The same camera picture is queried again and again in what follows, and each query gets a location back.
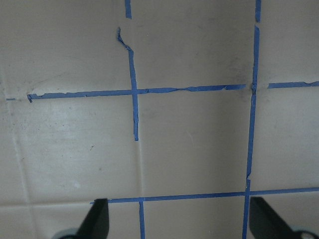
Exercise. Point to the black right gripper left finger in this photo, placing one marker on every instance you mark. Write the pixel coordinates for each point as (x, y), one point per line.
(96, 223)

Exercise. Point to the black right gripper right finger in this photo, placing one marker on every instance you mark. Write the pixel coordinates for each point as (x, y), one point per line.
(265, 223)

